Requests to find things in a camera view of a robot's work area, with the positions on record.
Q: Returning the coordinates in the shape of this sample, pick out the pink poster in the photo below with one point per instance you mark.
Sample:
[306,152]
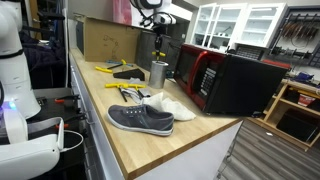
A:
[121,11]

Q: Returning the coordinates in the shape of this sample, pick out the white workbench base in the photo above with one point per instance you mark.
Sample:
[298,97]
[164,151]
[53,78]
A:
[200,160]

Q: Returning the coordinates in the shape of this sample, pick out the black wedge wrench stand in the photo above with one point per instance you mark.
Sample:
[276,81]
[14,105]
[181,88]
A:
[131,74]

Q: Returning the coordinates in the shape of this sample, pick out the silver cylindrical container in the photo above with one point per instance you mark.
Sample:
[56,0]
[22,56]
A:
[158,75]

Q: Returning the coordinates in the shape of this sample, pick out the black slotted crate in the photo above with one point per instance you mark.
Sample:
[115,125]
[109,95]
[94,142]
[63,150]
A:
[250,52]

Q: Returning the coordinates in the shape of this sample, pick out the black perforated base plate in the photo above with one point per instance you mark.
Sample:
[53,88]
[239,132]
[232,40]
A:
[46,111]

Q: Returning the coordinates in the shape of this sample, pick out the blue object on shelf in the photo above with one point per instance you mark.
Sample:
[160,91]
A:
[304,77]

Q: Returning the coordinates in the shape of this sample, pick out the white cloth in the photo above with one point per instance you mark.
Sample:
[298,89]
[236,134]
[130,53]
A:
[173,108]

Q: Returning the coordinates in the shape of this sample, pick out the gray cloth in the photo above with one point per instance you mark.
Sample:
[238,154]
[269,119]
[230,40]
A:
[135,95]

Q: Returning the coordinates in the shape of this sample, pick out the red black microwave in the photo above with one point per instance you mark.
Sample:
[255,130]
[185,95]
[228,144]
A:
[233,83]

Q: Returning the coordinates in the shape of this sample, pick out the red white box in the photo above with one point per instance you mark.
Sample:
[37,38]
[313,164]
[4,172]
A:
[306,100]

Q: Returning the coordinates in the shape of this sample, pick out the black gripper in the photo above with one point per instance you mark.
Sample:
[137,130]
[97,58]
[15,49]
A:
[159,32]

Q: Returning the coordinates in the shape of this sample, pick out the black wall tool rack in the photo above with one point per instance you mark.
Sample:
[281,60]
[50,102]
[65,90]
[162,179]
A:
[300,33]

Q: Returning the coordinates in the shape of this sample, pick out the wooden shelf unit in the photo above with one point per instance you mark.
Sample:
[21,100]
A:
[280,100]

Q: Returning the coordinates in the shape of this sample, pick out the white glass door cabinet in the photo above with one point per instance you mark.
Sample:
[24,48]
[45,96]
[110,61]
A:
[233,23]

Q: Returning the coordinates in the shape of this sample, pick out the dark gray mesh panel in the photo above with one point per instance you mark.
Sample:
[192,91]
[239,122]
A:
[145,46]

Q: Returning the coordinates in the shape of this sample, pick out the gray canvas shoe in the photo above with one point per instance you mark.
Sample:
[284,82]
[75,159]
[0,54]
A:
[140,118]

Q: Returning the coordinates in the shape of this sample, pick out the large cardboard box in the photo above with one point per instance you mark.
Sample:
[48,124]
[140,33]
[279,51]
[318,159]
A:
[103,41]

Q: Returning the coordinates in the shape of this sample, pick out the dark hanging jacket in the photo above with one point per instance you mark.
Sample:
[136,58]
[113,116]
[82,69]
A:
[43,56]

